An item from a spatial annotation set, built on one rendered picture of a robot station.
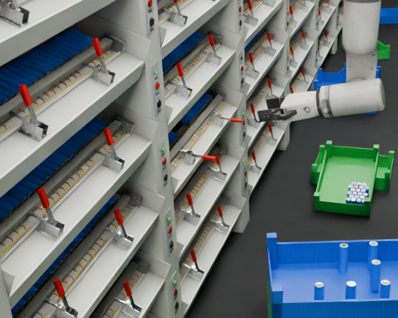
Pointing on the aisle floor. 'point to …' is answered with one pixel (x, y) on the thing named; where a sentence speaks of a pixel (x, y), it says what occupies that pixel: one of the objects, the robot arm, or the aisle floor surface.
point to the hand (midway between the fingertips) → (266, 109)
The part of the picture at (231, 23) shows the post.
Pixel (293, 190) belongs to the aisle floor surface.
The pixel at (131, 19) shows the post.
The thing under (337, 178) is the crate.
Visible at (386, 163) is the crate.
